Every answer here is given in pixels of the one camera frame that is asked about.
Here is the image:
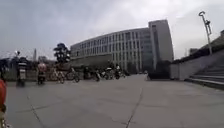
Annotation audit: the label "robot's own part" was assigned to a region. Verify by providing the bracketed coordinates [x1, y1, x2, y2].
[0, 78, 8, 114]

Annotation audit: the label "wide stone stairs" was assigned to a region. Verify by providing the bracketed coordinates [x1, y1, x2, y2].
[184, 61, 224, 91]

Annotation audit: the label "distant thin tower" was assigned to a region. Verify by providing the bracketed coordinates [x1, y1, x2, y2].
[32, 48, 38, 63]

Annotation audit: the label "dark bush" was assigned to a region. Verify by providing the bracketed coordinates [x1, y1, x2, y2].
[147, 60, 172, 81]

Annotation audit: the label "person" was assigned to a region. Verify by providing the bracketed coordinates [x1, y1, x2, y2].
[36, 61, 48, 85]
[16, 56, 29, 87]

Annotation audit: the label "grey stone wall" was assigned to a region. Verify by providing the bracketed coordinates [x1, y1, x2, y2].
[169, 49, 224, 82]

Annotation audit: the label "tall lamp pole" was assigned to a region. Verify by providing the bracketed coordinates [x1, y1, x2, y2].
[198, 10, 214, 56]

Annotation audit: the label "large curved grey building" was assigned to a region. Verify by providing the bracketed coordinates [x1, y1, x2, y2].
[68, 19, 175, 75]

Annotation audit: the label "grey paved plaza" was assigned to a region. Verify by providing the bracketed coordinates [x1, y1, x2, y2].
[0, 73, 224, 128]

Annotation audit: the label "dark tree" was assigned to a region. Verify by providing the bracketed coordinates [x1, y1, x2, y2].
[52, 42, 72, 65]

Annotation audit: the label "row of parked bicycles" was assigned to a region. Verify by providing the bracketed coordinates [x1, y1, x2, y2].
[14, 63, 132, 86]

